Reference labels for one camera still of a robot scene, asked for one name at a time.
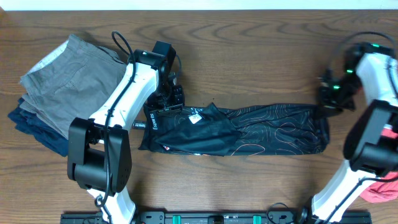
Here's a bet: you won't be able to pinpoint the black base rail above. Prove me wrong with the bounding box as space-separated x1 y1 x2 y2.
60 211 373 224

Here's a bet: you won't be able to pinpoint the red printed t-shirt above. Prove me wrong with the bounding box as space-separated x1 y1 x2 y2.
360 128 397 203

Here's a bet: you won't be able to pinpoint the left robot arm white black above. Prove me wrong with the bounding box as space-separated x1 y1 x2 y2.
60 41 185 223

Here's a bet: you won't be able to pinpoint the folded navy blue garment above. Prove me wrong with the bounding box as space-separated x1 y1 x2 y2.
7 98 68 157

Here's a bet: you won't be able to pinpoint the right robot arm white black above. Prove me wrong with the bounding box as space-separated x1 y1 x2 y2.
296 42 397 223

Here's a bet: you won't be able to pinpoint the black cycling jersey orange lines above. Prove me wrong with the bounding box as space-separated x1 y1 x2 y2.
139 103 330 156

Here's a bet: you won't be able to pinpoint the folded grey trousers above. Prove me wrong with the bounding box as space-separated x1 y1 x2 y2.
20 34 126 137

